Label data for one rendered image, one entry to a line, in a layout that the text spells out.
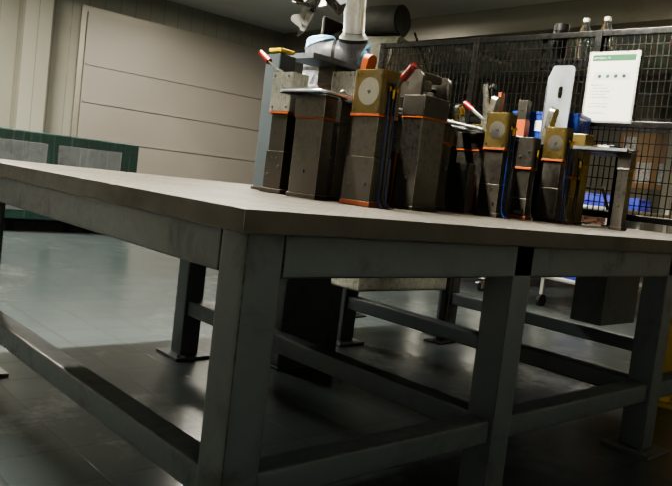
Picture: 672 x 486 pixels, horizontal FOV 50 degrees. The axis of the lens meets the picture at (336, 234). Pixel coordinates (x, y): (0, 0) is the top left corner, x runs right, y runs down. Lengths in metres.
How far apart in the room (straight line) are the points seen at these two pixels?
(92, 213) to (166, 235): 0.34
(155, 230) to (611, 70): 2.40
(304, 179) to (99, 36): 7.69
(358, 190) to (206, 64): 8.43
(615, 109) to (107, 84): 7.24
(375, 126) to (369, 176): 0.13
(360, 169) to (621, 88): 1.71
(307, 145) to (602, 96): 1.71
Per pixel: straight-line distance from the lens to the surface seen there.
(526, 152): 2.65
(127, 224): 1.57
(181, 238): 1.37
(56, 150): 6.91
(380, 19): 7.92
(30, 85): 9.06
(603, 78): 3.42
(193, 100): 10.14
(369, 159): 1.90
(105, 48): 9.60
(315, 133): 2.02
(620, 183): 2.87
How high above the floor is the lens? 0.76
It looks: 4 degrees down
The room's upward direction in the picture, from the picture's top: 7 degrees clockwise
